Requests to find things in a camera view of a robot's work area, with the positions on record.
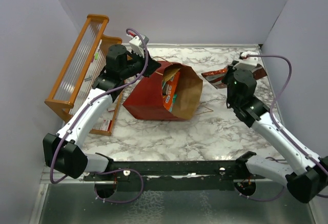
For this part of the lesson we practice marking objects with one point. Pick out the golden chip bag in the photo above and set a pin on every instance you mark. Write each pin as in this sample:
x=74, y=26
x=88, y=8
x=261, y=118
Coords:
x=169, y=73

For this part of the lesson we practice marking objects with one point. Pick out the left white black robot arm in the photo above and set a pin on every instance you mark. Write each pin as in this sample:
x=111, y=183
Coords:
x=63, y=150

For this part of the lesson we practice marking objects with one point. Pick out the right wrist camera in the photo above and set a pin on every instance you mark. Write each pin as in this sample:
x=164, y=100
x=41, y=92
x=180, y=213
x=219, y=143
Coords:
x=247, y=60

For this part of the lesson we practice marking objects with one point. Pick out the orange Fox's candy bag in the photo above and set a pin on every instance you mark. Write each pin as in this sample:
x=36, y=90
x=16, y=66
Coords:
x=168, y=91

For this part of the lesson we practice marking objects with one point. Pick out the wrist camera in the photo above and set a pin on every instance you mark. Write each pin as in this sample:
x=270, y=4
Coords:
x=247, y=60
x=136, y=44

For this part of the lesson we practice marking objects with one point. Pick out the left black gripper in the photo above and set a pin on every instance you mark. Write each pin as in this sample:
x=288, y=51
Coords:
x=152, y=65

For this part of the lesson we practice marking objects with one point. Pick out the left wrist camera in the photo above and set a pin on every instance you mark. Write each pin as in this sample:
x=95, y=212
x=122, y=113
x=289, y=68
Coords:
x=136, y=44

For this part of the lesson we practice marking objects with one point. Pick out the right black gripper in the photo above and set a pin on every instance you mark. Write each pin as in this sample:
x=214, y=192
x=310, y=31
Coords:
x=230, y=71

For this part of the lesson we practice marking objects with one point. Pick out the small red white card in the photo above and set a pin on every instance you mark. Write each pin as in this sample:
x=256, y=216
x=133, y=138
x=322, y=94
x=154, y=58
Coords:
x=106, y=125

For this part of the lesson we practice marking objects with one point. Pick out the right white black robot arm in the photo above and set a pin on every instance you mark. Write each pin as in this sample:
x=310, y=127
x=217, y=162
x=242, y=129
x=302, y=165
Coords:
x=305, y=174

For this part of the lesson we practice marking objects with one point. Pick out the orange wooden tiered rack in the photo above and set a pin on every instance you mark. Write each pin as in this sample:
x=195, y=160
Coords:
x=82, y=66

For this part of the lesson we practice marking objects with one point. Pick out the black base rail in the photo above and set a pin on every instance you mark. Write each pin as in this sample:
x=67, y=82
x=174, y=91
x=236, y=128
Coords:
x=174, y=175

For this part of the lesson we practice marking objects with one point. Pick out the teal snack packet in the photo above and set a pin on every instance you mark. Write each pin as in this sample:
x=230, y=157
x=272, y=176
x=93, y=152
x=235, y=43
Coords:
x=174, y=99

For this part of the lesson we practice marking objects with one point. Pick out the red brown paper bag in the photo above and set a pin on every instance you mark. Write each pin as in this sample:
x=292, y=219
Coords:
x=145, y=101

